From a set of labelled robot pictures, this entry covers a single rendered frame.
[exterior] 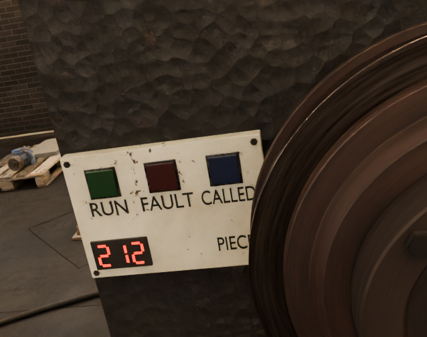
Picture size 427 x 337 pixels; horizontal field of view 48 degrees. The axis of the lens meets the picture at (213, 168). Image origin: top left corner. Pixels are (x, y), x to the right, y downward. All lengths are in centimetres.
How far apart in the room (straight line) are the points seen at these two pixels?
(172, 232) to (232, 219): 8
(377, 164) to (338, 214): 6
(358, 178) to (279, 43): 21
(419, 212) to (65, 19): 45
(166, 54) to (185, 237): 24
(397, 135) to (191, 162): 27
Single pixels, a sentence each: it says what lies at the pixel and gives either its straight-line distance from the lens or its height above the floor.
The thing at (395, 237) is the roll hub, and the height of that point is 120.
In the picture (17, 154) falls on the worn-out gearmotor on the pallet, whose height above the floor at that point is 30.
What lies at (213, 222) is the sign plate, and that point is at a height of 113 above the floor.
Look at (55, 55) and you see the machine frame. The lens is 63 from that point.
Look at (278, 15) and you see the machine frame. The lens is 58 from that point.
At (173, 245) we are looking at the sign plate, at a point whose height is 110.
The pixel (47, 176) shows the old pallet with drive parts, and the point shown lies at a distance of 490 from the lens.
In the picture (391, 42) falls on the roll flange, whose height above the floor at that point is 133.
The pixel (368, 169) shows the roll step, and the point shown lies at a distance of 43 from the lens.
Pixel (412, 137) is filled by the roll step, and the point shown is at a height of 127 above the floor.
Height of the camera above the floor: 140
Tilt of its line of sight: 19 degrees down
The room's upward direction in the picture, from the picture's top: 10 degrees counter-clockwise
